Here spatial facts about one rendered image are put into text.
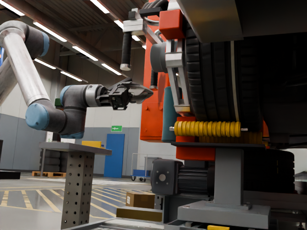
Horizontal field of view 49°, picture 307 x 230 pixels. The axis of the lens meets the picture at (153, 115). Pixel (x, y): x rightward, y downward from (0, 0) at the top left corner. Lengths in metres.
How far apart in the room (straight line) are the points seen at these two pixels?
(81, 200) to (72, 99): 0.61
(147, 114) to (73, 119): 0.72
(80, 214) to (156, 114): 0.68
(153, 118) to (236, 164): 0.75
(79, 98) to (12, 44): 0.39
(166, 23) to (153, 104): 0.86
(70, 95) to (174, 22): 0.50
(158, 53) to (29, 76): 0.54
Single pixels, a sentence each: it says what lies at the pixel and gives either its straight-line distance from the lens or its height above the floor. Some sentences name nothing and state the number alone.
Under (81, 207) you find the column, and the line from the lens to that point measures 1.78.
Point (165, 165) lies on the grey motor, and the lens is 1.67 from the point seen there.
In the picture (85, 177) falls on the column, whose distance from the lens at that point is 1.78.
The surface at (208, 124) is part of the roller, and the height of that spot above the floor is 0.52.
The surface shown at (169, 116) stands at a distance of 1.54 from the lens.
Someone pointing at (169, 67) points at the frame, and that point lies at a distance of 1.23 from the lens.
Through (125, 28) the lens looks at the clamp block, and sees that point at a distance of 1.43.
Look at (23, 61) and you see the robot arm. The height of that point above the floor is 0.75.
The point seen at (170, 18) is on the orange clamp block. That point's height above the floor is 0.85.
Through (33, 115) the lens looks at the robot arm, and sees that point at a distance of 1.26.
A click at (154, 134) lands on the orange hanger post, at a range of 1.92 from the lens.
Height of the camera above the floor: 0.34
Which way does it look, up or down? 10 degrees up
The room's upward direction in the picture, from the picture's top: 3 degrees clockwise
